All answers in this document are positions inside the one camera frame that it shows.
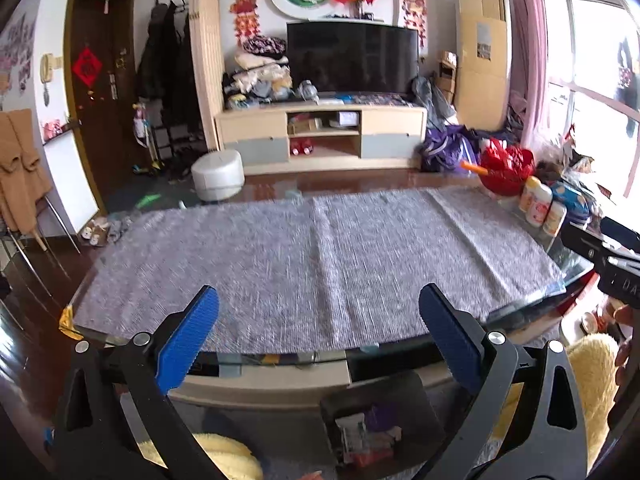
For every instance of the red diamond fu sign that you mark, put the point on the red diamond fu sign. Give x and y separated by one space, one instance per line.
87 67

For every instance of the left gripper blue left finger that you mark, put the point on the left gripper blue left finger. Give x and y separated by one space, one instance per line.
91 435

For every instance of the brown coat on rack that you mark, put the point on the brown coat on rack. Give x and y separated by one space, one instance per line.
23 180

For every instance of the pink curtain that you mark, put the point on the pink curtain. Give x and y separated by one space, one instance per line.
530 26

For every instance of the small white yellow bottle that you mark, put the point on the small white yellow bottle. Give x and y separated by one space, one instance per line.
555 218

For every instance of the black flat television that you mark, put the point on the black flat television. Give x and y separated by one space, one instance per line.
352 56

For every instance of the beige TV cabinet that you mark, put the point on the beige TV cabinet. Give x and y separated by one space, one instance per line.
303 137

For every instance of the orange tube handle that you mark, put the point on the orange tube handle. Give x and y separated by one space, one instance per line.
474 168

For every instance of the purple bag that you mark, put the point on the purple bag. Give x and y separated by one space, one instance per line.
444 149

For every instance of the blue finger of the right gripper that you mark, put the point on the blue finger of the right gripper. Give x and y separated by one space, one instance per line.
625 236

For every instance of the beige folding screen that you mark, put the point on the beige folding screen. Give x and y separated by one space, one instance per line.
208 65

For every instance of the person's right hand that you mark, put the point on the person's right hand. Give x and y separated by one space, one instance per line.
627 359

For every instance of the cream standing air conditioner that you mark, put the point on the cream standing air conditioner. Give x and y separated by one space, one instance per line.
484 50

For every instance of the blue cookie tin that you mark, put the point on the blue cookie tin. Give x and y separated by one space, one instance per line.
579 206

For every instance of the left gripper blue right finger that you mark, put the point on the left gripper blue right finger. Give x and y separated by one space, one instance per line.
546 438

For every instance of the pile of clothes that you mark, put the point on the pile of clothes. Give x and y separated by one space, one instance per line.
262 74

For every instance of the yellow fluffy cushion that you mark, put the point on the yellow fluffy cushion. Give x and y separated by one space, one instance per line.
593 362

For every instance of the black trash bin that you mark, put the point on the black trash bin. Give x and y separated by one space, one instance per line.
381 428

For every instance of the grey woven table mat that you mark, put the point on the grey woven table mat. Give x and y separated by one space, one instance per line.
317 273

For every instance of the dark brown door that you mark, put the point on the dark brown door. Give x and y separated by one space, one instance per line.
105 113

